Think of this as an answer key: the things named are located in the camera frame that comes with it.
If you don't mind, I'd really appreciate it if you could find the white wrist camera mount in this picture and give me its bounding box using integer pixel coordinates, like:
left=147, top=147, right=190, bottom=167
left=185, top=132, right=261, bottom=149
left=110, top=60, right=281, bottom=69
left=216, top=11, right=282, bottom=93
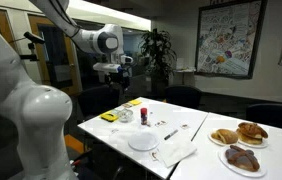
left=93, top=62, right=125, bottom=74

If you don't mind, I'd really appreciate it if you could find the white plate under dark bread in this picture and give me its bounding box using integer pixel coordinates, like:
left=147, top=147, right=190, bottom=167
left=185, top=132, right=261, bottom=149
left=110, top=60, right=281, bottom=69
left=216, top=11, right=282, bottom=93
left=218, top=146, right=268, bottom=178

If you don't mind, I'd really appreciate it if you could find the orange wooden board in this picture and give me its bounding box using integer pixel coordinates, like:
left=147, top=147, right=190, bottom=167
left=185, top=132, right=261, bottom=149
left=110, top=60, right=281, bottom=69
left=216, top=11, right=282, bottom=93
left=64, top=134, right=86, bottom=155

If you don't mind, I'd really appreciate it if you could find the green potted plant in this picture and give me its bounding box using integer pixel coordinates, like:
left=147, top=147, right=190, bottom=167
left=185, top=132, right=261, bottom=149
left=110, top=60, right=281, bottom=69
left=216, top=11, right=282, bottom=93
left=139, top=28, right=178, bottom=95

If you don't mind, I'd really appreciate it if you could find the white plate under tan bun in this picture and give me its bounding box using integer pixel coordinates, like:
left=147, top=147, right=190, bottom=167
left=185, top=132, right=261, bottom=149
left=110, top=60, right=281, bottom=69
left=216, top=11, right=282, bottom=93
left=208, top=131, right=239, bottom=147

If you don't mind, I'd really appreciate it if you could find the black marker pen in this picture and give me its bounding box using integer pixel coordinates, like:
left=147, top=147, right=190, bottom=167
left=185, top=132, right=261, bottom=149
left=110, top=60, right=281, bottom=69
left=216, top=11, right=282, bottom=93
left=163, top=129, right=179, bottom=141

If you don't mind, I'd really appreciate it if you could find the white paper napkin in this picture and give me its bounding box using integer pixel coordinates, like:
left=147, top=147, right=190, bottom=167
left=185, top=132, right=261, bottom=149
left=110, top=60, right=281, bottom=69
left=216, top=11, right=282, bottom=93
left=156, top=139, right=198, bottom=168

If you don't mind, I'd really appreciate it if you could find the brown crossed bread loaf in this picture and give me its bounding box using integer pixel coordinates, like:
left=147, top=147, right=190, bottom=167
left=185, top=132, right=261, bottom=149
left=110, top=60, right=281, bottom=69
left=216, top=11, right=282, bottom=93
left=236, top=121, right=269, bottom=145

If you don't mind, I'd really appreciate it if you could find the large framed drawing poster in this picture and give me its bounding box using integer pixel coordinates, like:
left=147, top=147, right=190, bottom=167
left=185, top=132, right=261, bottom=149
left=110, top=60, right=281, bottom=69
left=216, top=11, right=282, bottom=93
left=194, top=0, right=269, bottom=80

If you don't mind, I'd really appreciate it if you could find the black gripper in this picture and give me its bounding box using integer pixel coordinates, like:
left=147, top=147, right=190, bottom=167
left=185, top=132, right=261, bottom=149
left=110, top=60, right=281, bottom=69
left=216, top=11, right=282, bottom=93
left=104, top=70, right=132, bottom=91

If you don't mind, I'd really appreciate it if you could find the small white side table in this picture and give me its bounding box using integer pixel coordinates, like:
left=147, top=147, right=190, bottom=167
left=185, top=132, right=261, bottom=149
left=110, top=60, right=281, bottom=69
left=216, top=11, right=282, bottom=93
left=172, top=58, right=197, bottom=88

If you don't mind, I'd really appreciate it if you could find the white plate under brown bread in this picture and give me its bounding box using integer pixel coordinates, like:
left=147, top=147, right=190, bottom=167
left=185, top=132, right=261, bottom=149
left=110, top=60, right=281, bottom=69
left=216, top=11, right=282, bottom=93
left=237, top=136, right=269, bottom=149

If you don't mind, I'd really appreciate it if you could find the yellow sponge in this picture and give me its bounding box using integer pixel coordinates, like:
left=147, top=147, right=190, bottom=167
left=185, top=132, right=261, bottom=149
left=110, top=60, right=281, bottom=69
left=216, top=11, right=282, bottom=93
left=99, top=111, right=120, bottom=123

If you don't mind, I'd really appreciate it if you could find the empty white plate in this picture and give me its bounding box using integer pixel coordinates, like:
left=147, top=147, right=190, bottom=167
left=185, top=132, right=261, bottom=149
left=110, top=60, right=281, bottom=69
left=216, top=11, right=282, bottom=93
left=128, top=131, right=160, bottom=152

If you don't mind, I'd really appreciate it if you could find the small bottle with red cap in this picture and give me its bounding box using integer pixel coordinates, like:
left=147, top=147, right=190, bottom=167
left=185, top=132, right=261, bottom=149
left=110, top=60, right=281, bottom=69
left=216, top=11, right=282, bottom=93
left=140, top=107, right=149, bottom=126

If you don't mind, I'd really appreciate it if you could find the black camera on stand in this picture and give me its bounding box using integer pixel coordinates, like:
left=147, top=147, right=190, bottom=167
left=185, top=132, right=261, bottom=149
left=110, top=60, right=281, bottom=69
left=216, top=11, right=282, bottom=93
left=9, top=31, right=46, bottom=63

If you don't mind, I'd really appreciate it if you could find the dark chocolate crossed bread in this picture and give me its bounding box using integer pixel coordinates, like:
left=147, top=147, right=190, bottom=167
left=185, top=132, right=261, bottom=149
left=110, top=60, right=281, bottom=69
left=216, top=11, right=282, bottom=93
left=224, top=144, right=261, bottom=173

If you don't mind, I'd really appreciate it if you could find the tan bread bun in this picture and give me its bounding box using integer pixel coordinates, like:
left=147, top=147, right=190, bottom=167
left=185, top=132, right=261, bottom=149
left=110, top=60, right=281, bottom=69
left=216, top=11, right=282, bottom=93
left=210, top=128, right=239, bottom=145

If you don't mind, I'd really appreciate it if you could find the small yellow sticky pad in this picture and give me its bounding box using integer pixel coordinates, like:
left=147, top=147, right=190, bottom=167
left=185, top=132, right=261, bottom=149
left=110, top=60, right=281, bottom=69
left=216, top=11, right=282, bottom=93
left=129, top=99, right=143, bottom=107

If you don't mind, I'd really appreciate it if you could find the black office chair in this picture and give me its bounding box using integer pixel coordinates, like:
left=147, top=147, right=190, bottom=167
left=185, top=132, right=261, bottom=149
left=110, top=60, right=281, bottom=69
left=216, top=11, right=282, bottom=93
left=245, top=103, right=282, bottom=134
left=164, top=85, right=203, bottom=110
left=77, top=84, right=121, bottom=122

